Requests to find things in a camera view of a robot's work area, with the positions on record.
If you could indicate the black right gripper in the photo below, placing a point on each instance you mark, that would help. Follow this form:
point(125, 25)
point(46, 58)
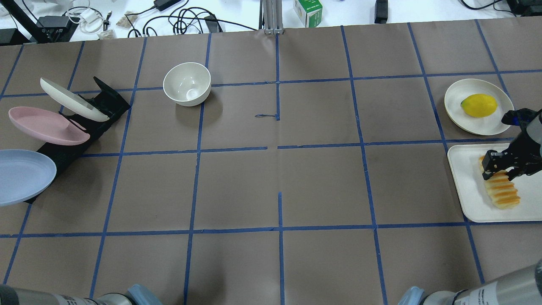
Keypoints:
point(526, 157)

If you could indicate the striped bread loaf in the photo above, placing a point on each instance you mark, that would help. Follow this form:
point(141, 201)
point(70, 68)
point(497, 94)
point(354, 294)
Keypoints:
point(502, 192)

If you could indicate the blue plate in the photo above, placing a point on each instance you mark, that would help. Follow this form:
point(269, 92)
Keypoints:
point(23, 175)

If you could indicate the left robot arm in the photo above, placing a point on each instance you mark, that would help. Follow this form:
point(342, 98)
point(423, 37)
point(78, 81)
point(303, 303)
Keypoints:
point(135, 295)

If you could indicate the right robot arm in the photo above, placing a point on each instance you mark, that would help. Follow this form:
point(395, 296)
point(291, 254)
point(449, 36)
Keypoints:
point(522, 287)

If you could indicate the cream plate under lemon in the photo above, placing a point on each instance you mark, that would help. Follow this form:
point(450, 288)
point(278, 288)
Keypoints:
point(484, 125)

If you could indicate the cream plate in rack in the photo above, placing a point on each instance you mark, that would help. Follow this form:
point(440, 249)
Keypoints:
point(72, 101)

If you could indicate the pink plate in rack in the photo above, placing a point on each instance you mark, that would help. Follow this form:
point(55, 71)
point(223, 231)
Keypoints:
point(47, 126)

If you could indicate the white square tray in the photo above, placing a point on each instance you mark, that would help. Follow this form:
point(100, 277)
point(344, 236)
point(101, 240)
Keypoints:
point(473, 197)

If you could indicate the yellow lemon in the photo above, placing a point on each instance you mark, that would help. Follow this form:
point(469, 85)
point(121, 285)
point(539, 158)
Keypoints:
point(479, 105)

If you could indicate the green white carton box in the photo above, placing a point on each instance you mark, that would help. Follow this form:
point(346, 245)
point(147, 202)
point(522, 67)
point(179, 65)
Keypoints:
point(310, 12)

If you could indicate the cream ceramic bowl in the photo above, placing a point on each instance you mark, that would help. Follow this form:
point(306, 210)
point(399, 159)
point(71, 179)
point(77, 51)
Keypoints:
point(188, 84)

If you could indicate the black charger brick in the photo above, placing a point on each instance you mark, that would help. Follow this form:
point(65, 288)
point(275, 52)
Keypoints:
point(162, 5)

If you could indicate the black dish rack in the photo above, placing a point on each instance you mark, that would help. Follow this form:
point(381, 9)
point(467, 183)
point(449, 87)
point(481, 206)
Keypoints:
point(108, 101)

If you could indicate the aluminium frame post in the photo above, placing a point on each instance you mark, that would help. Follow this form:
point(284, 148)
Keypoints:
point(270, 17)

